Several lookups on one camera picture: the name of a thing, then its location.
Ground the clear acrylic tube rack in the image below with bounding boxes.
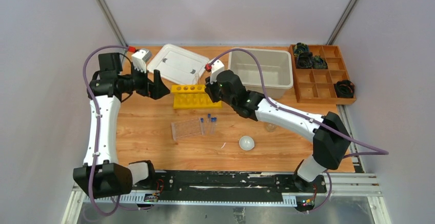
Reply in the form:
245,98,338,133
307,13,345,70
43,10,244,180
171,118,202,141

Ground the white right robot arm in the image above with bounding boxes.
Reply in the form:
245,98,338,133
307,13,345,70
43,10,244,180
205,70,350,192

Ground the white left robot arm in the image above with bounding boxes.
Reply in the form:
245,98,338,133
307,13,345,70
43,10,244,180
73,49,170,198

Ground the yellow test tube rack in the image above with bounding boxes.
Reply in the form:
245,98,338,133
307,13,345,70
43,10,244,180
171,85,223,109

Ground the white plastic bin lid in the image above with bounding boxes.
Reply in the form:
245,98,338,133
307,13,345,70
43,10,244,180
147,44,210,85

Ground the white plastic bin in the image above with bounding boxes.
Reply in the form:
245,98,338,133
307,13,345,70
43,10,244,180
228,49,293,99

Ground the wooden compartment tray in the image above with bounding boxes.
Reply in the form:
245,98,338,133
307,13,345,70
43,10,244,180
288,45,357,105

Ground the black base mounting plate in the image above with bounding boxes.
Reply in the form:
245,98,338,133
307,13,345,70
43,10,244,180
132,170,327,202

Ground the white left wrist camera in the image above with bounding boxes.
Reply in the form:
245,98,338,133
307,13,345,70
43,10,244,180
132,48,152,73

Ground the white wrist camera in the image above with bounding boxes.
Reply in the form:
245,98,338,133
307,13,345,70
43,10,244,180
205,60,225,84
132,48,152,73

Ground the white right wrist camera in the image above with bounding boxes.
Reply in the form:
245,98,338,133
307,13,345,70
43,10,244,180
205,60,225,84

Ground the dark green ring part top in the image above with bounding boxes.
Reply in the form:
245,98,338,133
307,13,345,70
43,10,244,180
293,42,309,56

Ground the dark green ring part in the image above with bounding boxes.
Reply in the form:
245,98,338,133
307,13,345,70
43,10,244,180
312,55,328,69
293,42,309,56

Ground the dark green ring part right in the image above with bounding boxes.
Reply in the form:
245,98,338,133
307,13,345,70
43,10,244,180
312,55,328,69

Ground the black ring part on tray edge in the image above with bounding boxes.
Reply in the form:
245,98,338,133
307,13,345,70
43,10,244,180
334,79,355,98

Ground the aluminium frame rail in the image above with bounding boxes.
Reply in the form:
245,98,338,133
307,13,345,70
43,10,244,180
61,169,392,224

